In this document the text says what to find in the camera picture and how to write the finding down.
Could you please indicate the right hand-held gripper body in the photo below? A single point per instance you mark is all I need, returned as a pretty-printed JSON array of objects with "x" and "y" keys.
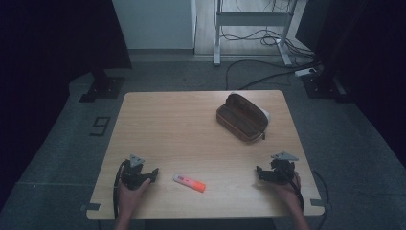
[{"x": 282, "y": 169}]

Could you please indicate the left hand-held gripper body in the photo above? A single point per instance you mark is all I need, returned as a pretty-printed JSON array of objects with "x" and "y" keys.
[{"x": 132, "y": 174}]

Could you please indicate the person's right hand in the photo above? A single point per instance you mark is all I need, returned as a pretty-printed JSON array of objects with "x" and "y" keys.
[{"x": 287, "y": 191}]

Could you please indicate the person's left hand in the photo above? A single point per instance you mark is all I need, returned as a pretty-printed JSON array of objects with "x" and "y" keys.
[{"x": 129, "y": 198}]

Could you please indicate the orange highlighter pen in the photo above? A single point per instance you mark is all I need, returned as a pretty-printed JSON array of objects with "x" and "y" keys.
[{"x": 189, "y": 183}]

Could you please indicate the grey tape piece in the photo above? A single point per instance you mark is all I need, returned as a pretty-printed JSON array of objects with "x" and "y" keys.
[
  {"x": 91, "y": 206},
  {"x": 317, "y": 202}
]

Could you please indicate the brown zipped pencil case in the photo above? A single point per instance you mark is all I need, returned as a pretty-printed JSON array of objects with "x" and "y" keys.
[{"x": 242, "y": 118}]

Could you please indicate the black stand base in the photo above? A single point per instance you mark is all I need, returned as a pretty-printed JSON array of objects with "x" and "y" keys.
[
  {"x": 103, "y": 87},
  {"x": 322, "y": 86}
]

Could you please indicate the white power strip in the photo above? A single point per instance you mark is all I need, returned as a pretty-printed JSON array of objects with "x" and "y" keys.
[{"x": 304, "y": 72}]

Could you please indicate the dark curtain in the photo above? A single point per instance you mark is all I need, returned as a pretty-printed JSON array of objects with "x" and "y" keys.
[
  {"x": 48, "y": 64},
  {"x": 367, "y": 64}
]

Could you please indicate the white cabinet panel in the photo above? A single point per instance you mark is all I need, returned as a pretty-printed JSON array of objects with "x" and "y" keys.
[{"x": 153, "y": 24}]

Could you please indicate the white desk frame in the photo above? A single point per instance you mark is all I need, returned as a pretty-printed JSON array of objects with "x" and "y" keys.
[{"x": 252, "y": 19}]

